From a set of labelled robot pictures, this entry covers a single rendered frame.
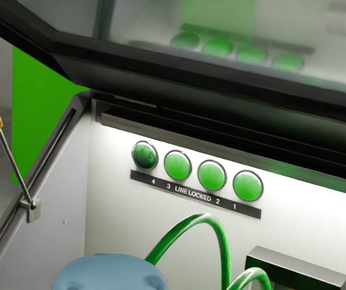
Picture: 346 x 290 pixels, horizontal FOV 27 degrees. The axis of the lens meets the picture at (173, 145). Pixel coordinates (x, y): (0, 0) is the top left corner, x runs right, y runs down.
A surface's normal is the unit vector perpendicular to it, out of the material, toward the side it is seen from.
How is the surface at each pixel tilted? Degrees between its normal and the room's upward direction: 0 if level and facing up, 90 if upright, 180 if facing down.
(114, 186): 90
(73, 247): 90
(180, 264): 90
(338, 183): 90
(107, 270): 0
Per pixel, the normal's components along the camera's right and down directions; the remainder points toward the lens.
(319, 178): -0.50, 0.26
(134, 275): 0.08, -0.94
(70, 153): 0.86, 0.24
